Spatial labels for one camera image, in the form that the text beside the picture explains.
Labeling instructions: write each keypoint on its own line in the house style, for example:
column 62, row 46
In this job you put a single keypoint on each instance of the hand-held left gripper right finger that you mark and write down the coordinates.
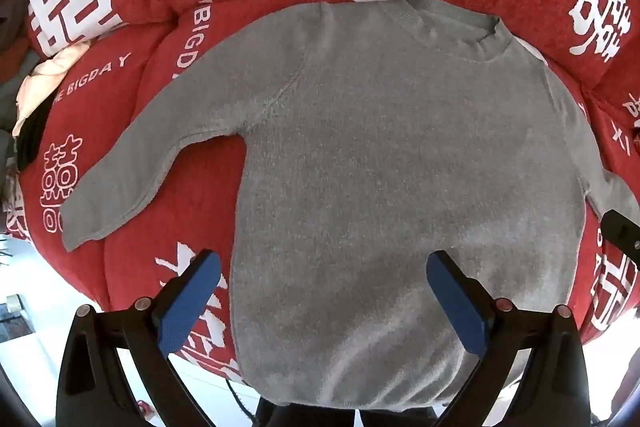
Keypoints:
column 457, row 302

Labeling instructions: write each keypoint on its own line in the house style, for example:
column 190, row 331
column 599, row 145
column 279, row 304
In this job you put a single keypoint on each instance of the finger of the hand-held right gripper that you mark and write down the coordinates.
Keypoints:
column 622, row 234

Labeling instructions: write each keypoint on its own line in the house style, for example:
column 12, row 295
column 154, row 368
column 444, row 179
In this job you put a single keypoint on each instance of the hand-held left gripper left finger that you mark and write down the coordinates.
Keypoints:
column 192, row 297

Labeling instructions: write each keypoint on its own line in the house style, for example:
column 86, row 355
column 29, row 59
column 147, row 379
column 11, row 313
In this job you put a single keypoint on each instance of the grey knit sweater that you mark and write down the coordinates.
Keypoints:
column 380, row 187

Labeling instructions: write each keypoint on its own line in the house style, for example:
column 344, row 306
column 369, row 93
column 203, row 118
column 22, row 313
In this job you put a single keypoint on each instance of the cream cloth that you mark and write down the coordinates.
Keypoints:
column 42, row 77

